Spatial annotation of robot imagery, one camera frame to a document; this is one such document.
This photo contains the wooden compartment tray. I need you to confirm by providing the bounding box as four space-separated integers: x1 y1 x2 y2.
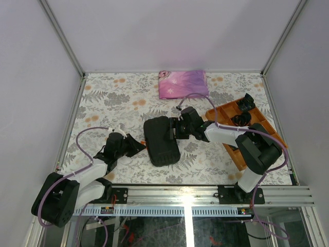
205 97 289 172

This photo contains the black tape roll middle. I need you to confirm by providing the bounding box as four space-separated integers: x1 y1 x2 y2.
231 112 252 127

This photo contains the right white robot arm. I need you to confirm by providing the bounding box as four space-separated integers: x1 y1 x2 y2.
167 107 287 203

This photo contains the black tape roll far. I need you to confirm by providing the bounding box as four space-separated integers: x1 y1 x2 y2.
236 93 256 112

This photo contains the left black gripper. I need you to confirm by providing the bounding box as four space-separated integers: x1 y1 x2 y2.
116 134 148 160

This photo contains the black plastic tool case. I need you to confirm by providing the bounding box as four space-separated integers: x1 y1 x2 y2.
143 116 180 167

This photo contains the black tape roll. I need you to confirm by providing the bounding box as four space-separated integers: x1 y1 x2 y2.
231 112 252 127
236 93 256 112

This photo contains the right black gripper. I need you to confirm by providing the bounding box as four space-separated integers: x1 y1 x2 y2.
164 118 194 140

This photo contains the folded purple cloth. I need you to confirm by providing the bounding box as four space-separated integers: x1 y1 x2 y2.
158 70 209 99

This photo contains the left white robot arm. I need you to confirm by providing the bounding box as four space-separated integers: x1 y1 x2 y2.
31 132 146 227

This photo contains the aluminium front rail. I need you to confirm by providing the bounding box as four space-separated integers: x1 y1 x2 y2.
38 184 316 217

